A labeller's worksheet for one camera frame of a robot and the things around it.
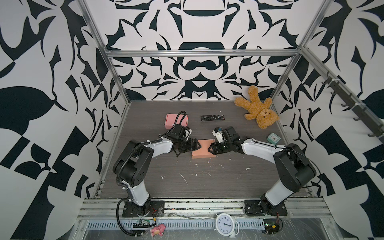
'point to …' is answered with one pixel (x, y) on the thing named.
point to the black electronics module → (271, 226)
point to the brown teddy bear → (258, 109)
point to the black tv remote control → (212, 117)
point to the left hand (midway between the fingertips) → (198, 145)
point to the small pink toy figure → (158, 230)
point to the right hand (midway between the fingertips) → (212, 148)
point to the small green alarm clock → (273, 138)
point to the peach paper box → (203, 152)
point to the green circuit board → (142, 223)
